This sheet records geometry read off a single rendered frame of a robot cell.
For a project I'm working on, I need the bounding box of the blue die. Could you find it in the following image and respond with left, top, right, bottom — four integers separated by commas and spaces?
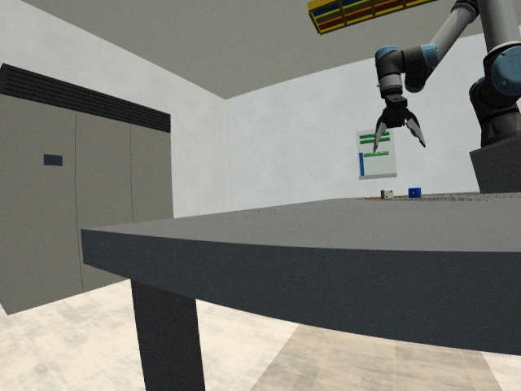
409, 187, 421, 198

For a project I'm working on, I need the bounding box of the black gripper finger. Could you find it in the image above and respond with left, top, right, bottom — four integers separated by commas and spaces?
374, 112, 387, 152
405, 109, 426, 147

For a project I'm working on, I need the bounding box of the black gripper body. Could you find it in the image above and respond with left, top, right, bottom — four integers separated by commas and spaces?
381, 87, 408, 129

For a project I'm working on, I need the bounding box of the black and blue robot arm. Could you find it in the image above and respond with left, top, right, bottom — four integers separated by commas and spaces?
374, 0, 521, 147

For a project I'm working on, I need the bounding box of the white die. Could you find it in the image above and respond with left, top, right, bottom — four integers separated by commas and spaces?
381, 189, 393, 200

